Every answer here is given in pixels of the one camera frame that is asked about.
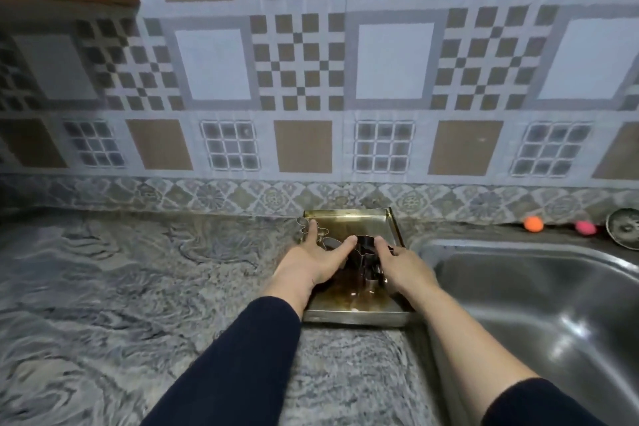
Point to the dark metal cookie cutter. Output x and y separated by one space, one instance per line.
365 247

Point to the person's left hand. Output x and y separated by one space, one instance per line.
307 266

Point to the person's right hand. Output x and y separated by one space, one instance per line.
407 273

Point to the person's right forearm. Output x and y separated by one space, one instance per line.
479 356

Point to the person's left forearm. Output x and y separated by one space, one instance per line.
234 361

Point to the round metal sink strainer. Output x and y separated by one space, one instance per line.
624 226

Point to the small round metal cookie cutter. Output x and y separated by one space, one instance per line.
372 283

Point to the person's left thumb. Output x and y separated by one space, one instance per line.
342 250

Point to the figure-shaped metal cookie cutter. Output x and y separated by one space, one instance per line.
325 233

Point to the orange ball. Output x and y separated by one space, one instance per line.
533 224

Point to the rectangular metal baking tray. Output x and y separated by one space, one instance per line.
349 223

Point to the stainless steel sink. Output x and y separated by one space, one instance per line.
539 321

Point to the person's right thumb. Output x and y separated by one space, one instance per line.
382 247

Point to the pink ball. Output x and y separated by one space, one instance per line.
584 227

